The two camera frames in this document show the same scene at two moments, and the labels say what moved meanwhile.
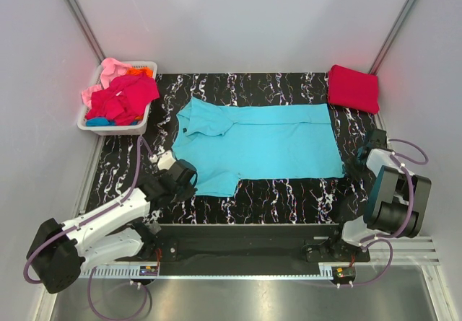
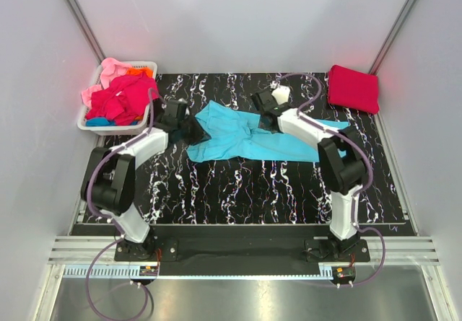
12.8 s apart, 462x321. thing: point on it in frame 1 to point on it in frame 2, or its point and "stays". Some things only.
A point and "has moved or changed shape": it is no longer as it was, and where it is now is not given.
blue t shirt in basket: x=102 y=122 stays
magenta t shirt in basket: x=124 y=98 stays
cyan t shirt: x=226 y=143 has moved or changed shape
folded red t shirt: x=354 y=89 stays
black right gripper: x=351 y=171 to x=271 y=130
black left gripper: x=189 y=192 to x=199 y=134
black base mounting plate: x=249 y=249 stays
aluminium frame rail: x=406 y=251 stays
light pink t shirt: x=111 y=69 stays
